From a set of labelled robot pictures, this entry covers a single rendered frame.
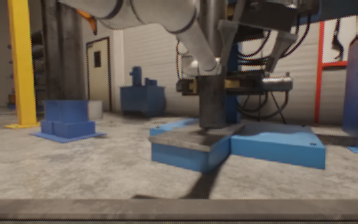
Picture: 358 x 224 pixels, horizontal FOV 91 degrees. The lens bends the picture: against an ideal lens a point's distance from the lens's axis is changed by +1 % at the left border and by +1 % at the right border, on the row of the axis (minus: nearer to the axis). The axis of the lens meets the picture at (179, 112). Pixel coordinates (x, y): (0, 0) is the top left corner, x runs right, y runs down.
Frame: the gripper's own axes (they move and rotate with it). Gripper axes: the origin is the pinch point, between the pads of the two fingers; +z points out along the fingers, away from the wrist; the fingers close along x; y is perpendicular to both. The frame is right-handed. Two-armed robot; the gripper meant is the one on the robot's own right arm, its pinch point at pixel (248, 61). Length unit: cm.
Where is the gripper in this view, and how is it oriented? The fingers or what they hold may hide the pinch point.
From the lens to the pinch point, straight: 51.6
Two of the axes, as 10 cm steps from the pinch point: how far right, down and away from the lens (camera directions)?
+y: 1.0, 4.7, -8.8
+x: 9.8, 1.0, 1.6
